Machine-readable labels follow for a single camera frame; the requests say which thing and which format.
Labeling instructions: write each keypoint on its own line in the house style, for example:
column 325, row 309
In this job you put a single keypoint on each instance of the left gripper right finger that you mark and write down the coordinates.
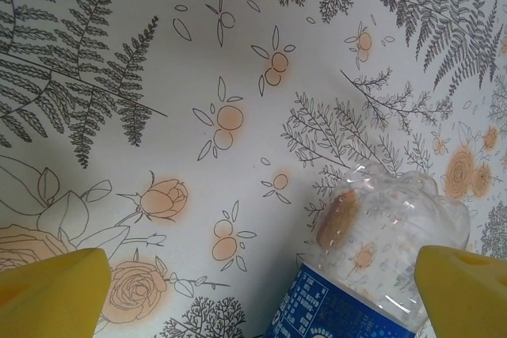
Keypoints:
column 463, row 298

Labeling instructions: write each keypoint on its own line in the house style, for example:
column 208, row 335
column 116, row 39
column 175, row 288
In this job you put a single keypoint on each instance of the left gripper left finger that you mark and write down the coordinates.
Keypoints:
column 47, row 298

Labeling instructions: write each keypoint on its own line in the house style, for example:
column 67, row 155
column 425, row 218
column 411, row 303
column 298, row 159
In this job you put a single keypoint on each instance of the floral patterned table cover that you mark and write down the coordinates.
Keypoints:
column 198, row 57

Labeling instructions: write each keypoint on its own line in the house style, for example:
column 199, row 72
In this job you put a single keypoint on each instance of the blue Pepsi plastic bottle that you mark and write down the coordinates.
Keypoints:
column 317, row 302

